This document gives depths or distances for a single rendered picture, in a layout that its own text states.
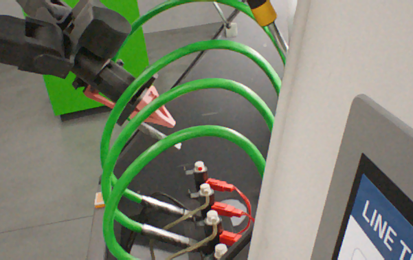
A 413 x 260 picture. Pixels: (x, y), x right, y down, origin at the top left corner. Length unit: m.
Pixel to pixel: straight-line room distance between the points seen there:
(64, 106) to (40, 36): 3.52
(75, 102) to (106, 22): 3.53
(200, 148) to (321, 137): 0.86
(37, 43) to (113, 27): 0.12
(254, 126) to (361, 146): 0.91
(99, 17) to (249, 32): 0.47
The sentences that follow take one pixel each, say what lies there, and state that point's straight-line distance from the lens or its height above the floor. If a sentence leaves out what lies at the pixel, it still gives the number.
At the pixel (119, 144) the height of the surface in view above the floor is 1.28.
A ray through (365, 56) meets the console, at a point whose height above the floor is 1.46.
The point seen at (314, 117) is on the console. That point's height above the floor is 1.41.
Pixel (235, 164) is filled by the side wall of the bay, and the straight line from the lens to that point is 1.20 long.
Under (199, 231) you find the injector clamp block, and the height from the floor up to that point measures 0.98.
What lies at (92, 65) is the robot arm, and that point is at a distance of 0.75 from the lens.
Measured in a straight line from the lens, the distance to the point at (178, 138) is 0.52.
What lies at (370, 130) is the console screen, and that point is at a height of 1.43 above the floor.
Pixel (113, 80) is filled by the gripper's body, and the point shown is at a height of 1.32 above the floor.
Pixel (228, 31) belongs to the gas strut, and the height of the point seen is 1.30.
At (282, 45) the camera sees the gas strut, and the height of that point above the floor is 1.43.
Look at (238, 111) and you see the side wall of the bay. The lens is 1.14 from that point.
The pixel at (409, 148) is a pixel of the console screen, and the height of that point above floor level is 1.44.
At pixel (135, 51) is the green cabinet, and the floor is 0.54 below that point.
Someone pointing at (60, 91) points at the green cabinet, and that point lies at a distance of 4.20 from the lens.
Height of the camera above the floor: 1.54
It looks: 26 degrees down
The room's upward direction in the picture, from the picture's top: 8 degrees counter-clockwise
